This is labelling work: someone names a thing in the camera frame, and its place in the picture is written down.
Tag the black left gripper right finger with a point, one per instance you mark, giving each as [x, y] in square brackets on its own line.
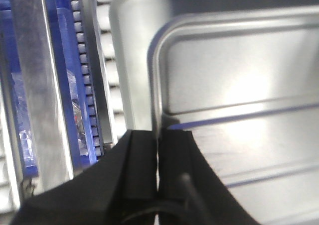
[187, 178]

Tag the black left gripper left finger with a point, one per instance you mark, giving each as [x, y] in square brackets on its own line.
[124, 177]

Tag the small silver ridged tray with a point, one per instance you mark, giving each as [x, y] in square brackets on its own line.
[246, 84]

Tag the large grey metal tray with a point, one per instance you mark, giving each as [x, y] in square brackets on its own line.
[134, 23]

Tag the blue bin on lower shelf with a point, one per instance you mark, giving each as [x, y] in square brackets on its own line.
[81, 91]

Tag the left steel divider rail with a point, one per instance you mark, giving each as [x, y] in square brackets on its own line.
[44, 74]

